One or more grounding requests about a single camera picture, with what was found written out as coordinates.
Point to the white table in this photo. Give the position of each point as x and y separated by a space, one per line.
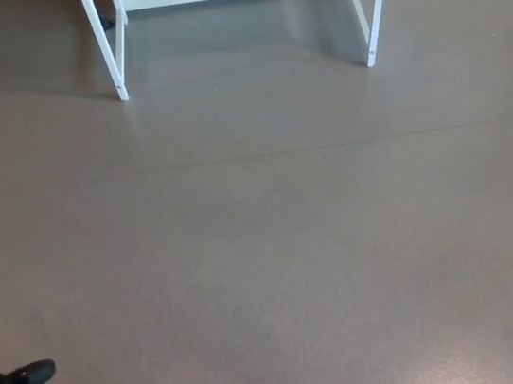
120 77

